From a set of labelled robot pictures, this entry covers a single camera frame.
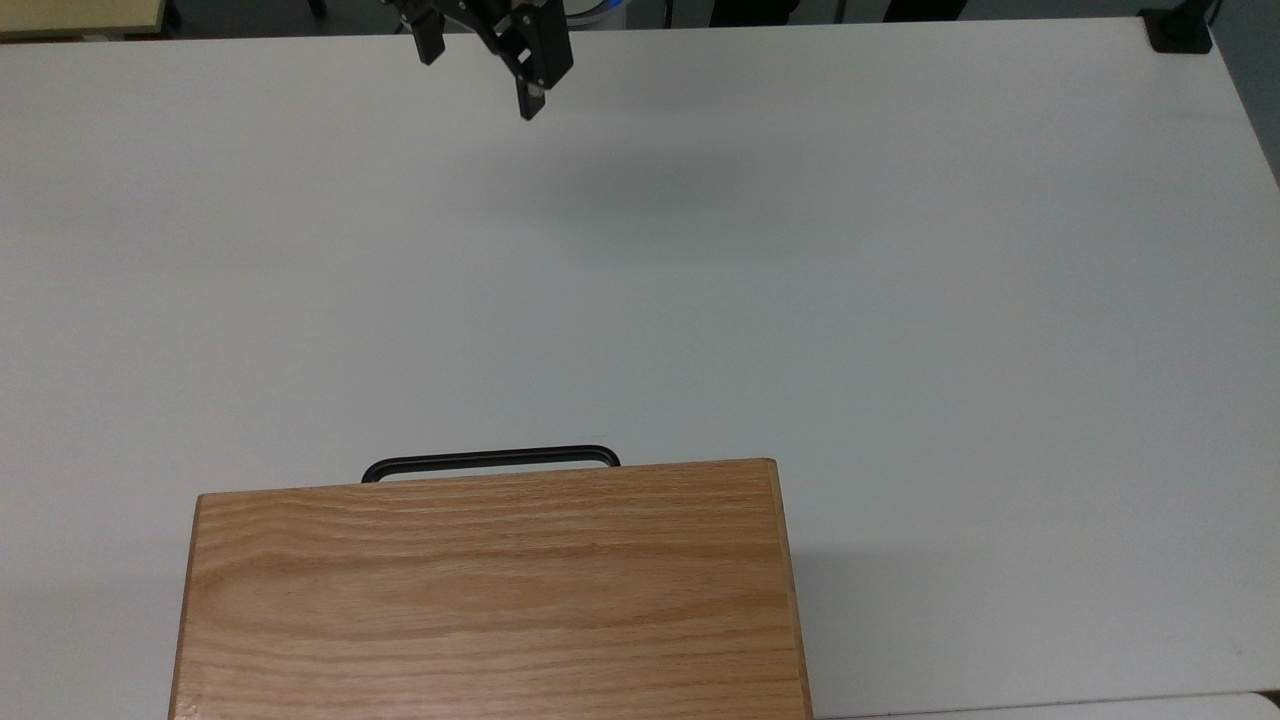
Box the blue and white container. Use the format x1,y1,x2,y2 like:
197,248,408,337
565,0,631,29

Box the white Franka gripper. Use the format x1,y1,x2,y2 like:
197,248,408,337
388,0,575,122

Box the black table clamp mount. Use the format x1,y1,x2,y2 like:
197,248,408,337
1139,3,1218,54

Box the wooden drawer with black handle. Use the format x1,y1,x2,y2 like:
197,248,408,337
361,445,622,484

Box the wooden drawer cabinet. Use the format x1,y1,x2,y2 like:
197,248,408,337
167,458,814,720

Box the light wooden side table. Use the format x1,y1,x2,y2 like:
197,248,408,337
0,0,167,42

